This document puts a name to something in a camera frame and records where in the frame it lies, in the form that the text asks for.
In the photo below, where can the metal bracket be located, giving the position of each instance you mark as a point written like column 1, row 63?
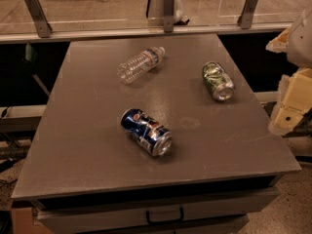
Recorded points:
column 42, row 26
column 245, row 20
column 168, row 18

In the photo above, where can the grey drawer with black handle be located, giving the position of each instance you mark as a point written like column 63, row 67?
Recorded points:
column 214, row 213

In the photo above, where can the clear plastic water bottle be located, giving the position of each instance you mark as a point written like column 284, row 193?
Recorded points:
column 135, row 67

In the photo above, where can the right metal bracket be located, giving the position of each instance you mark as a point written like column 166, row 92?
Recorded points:
column 245, row 20

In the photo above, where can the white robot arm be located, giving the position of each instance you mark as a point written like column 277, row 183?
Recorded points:
column 294, row 92

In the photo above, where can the left metal bracket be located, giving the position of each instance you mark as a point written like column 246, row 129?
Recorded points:
column 42, row 26

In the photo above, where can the metal rail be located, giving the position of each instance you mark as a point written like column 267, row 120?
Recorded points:
column 141, row 32

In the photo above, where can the middle metal bracket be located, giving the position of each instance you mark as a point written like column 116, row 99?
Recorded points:
column 168, row 18

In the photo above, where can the blue soda can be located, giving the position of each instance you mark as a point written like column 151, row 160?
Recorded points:
column 149, row 134

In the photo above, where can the green soda can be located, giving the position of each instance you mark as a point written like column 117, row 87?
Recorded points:
column 218, row 82

